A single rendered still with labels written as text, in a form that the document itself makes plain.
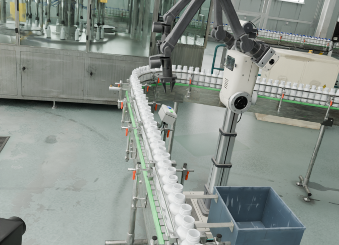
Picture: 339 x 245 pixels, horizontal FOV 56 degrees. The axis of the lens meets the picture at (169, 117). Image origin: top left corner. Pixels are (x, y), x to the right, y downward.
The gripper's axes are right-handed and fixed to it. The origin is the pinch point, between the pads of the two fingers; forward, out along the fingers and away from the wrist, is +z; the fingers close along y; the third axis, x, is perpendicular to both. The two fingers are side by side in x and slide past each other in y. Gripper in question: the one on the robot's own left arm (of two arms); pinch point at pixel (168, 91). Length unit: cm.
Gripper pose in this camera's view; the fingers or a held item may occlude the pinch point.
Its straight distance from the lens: 188.5
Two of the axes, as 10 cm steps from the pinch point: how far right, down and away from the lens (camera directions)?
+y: 9.8, -1.2, 1.7
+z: 0.5, 9.2, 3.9
